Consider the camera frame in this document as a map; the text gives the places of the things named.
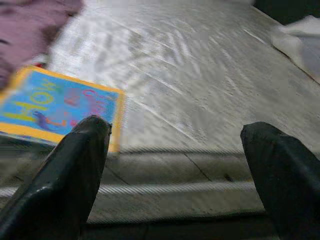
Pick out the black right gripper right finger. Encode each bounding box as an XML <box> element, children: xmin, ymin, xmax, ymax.
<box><xmin>240</xmin><ymin>121</ymin><xmax>320</xmax><ymax>240</ymax></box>

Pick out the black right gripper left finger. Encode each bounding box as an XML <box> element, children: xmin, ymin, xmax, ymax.
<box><xmin>0</xmin><ymin>114</ymin><xmax>113</xmax><ymax>240</ymax></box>

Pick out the yellow blue children's book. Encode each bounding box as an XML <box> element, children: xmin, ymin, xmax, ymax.
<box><xmin>0</xmin><ymin>64</ymin><xmax>126</xmax><ymax>153</ymax></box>

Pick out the white pillow green tree print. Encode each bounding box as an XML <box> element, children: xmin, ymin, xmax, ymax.
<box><xmin>271</xmin><ymin>14</ymin><xmax>320</xmax><ymax>85</ymax></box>

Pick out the grey quilted mattress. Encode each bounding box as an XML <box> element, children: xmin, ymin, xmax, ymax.
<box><xmin>0</xmin><ymin>0</ymin><xmax>320</xmax><ymax>226</ymax></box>

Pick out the mauve cartoon print blanket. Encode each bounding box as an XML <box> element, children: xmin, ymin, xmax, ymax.
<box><xmin>0</xmin><ymin>0</ymin><xmax>83</xmax><ymax>91</ymax></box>

